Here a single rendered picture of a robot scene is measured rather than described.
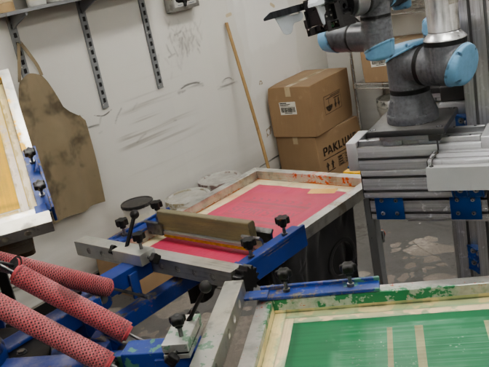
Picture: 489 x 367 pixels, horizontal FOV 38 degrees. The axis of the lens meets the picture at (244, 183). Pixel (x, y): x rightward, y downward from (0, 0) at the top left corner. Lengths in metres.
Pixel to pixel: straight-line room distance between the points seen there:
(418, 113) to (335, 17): 0.54
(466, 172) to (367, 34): 0.48
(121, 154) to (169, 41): 0.86
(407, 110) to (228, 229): 0.64
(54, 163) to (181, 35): 1.35
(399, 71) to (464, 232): 0.66
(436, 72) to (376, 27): 0.29
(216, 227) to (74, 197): 2.19
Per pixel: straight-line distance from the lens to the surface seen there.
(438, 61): 1.98
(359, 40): 1.81
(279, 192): 2.62
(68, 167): 4.25
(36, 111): 4.17
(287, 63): 5.84
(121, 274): 2.00
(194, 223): 2.25
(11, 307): 1.59
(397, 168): 2.14
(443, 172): 1.99
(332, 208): 2.29
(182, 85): 4.94
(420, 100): 2.09
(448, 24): 1.98
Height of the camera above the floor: 1.81
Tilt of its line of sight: 18 degrees down
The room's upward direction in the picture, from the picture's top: 11 degrees counter-clockwise
